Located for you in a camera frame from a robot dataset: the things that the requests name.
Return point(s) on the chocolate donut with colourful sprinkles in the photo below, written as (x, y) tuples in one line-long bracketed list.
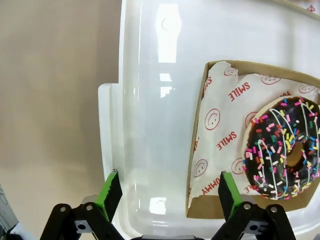
[(270, 150)]

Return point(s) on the clear plastic storage container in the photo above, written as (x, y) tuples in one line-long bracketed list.
[(155, 125)]

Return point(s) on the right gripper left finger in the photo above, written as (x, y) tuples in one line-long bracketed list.
[(111, 195)]

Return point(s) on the white smile print paper liner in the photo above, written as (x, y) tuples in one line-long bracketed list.
[(315, 3), (225, 130)]

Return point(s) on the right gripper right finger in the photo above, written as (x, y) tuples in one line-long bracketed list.
[(228, 197)]

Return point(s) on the grey metal bracket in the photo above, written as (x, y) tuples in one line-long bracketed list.
[(7, 215)]

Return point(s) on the brown cardboard donut box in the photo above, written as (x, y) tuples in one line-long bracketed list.
[(308, 13), (197, 210)]

